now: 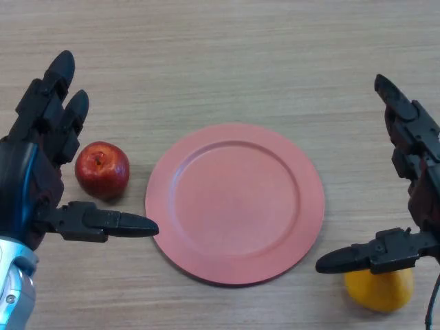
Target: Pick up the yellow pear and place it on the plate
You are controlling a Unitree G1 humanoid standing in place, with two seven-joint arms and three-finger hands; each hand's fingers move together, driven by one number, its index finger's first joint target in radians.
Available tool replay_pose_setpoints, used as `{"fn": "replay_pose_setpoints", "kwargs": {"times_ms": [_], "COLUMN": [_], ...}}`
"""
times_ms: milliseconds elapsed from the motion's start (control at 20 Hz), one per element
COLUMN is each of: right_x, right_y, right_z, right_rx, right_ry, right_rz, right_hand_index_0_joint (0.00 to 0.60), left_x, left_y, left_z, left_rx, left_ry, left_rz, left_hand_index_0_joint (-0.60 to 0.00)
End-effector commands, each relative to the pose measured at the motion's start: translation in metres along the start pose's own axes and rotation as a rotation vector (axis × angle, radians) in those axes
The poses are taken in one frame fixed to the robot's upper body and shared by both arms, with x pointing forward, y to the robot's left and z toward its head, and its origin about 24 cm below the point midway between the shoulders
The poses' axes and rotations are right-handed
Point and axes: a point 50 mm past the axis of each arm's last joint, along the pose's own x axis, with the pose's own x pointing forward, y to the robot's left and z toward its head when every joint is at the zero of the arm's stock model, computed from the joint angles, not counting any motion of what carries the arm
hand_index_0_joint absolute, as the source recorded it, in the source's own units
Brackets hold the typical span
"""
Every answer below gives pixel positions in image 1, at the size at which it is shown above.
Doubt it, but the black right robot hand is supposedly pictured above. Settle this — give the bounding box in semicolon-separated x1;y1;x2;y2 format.
315;74;440;275

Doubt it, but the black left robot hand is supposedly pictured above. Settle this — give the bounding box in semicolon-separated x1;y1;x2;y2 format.
0;50;160;251

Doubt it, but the yellow pear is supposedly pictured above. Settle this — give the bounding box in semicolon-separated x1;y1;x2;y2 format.
344;267;415;313

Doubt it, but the pink round plate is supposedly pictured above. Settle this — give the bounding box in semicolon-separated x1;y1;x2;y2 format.
144;122;326;287

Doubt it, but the red apple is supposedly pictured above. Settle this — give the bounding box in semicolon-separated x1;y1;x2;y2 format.
74;141;131;202

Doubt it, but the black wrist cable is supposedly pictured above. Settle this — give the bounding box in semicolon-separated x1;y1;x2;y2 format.
424;274;440;330

